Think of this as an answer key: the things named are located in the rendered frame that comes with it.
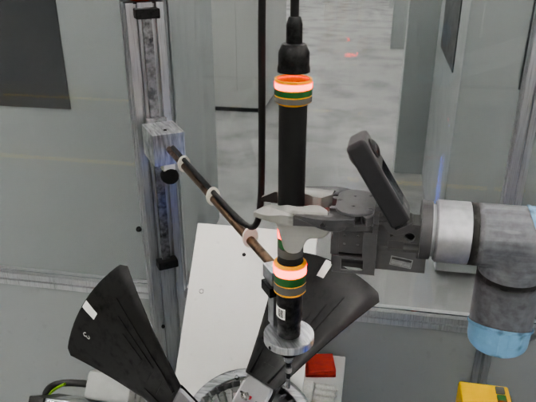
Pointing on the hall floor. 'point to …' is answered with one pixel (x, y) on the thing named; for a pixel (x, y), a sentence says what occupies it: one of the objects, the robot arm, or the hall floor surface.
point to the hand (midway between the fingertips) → (268, 201)
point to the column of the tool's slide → (136, 56)
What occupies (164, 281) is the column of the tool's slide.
